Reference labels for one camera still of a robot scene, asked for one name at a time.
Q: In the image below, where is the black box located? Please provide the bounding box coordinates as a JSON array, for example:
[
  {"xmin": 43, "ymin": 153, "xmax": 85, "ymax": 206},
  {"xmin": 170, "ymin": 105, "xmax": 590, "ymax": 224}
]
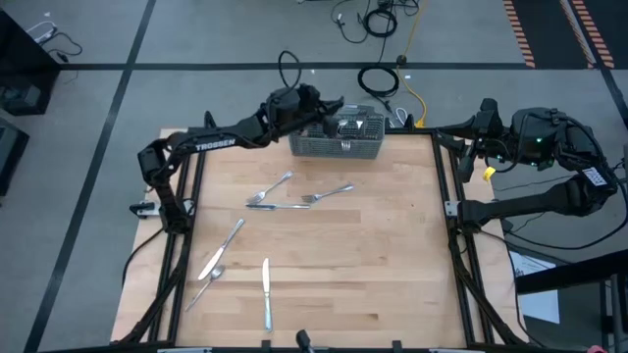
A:
[{"xmin": 0, "ymin": 117, "xmax": 30, "ymax": 196}]

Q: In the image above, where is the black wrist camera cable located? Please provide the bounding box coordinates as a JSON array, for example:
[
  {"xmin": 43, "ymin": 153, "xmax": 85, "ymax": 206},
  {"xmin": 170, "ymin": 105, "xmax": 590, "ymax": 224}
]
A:
[{"xmin": 278, "ymin": 49, "xmax": 302, "ymax": 90}]

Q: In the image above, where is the silver table knife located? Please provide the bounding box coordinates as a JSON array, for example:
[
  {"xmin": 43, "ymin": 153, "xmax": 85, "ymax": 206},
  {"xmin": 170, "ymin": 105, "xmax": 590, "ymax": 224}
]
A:
[
  {"xmin": 244, "ymin": 202, "xmax": 311, "ymax": 211},
  {"xmin": 197, "ymin": 218, "xmax": 246, "ymax": 281},
  {"xmin": 262, "ymin": 258, "xmax": 274, "ymax": 333}
]

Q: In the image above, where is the black coiled cable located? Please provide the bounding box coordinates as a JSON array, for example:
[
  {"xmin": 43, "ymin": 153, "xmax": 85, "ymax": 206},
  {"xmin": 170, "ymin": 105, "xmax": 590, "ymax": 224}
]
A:
[
  {"xmin": 361, "ymin": 7, "xmax": 398, "ymax": 39},
  {"xmin": 356, "ymin": 65, "xmax": 401, "ymax": 99}
]

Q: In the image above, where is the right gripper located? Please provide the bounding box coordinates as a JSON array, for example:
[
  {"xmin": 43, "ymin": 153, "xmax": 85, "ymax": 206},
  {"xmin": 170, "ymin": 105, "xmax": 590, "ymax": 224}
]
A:
[{"xmin": 434, "ymin": 97, "xmax": 506, "ymax": 183}]

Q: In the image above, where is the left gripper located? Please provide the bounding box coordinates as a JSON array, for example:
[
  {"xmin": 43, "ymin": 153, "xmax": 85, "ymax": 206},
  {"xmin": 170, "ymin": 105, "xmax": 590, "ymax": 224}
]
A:
[{"xmin": 267, "ymin": 82, "xmax": 344, "ymax": 138}]

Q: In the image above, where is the black plastic crate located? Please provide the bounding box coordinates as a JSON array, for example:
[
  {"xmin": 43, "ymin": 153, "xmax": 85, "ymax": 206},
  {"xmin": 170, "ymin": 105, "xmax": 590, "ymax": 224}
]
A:
[{"xmin": 0, "ymin": 68, "xmax": 59, "ymax": 117}]

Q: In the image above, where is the black power strip cable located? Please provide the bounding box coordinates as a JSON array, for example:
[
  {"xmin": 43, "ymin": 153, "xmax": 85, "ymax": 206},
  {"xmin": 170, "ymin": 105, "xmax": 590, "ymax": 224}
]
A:
[{"xmin": 46, "ymin": 31, "xmax": 83, "ymax": 64}]

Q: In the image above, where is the black cable with plug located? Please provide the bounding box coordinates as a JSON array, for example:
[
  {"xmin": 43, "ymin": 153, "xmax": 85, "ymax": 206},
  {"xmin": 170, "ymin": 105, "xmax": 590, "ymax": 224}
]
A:
[{"xmin": 331, "ymin": 0, "xmax": 370, "ymax": 45}]

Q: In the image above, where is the grey mesh cutlery basket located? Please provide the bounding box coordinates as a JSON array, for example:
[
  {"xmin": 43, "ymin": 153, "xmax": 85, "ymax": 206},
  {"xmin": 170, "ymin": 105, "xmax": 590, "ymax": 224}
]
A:
[{"xmin": 288, "ymin": 102, "xmax": 386, "ymax": 159}]

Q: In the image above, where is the white paper sheet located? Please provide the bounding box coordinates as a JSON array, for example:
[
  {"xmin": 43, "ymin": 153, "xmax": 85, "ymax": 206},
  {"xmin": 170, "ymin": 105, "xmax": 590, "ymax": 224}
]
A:
[{"xmin": 508, "ymin": 249, "xmax": 561, "ymax": 326}]

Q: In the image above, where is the black cabinet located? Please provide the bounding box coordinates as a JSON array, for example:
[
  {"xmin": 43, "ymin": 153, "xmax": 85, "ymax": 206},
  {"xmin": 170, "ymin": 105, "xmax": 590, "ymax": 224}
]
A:
[{"xmin": 0, "ymin": 8, "xmax": 61, "ymax": 70}]

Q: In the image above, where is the yellow cable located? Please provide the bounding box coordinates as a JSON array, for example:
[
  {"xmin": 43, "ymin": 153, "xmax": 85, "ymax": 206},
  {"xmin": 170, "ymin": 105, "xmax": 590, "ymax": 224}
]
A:
[{"xmin": 395, "ymin": 0, "xmax": 429, "ymax": 129}]

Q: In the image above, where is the black side table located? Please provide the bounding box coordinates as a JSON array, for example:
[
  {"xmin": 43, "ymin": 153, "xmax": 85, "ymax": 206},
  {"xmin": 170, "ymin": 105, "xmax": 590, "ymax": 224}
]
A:
[{"xmin": 514, "ymin": 248, "xmax": 628, "ymax": 295}]

